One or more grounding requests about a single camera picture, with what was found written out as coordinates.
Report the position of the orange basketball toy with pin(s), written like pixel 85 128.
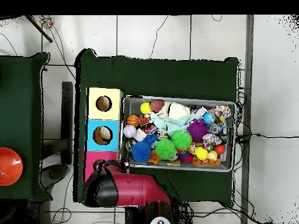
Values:
pixel 133 120

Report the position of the black upright panel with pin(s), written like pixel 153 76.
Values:
pixel 67 121

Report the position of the green cloth side table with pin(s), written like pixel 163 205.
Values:
pixel 21 105

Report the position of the small colourful toy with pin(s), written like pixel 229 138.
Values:
pixel 46 22

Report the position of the yellow smooth ball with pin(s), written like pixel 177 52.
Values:
pixel 145 108

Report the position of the brown football toy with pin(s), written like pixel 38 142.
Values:
pixel 157 105

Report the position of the wooden three-hole box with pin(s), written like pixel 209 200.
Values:
pixel 112 144

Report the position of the blue spiky rubber ball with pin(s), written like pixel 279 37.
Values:
pixel 141 151

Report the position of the black slanted rod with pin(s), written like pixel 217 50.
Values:
pixel 38 28

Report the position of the small plush monkey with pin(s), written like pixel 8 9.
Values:
pixel 192 148

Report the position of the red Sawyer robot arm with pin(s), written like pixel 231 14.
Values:
pixel 140 189

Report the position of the dark green tablecloth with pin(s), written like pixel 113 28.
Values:
pixel 163 77

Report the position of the purple knobbly ball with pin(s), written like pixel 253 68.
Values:
pixel 197 130

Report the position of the white baseball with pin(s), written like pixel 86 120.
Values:
pixel 129 131

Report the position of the cream knitted cloth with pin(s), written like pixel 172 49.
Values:
pixel 177 111

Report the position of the silver mesh bin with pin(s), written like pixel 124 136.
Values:
pixel 133 106

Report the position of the green spiky rubber ball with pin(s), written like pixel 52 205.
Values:
pixel 181 140
pixel 165 149

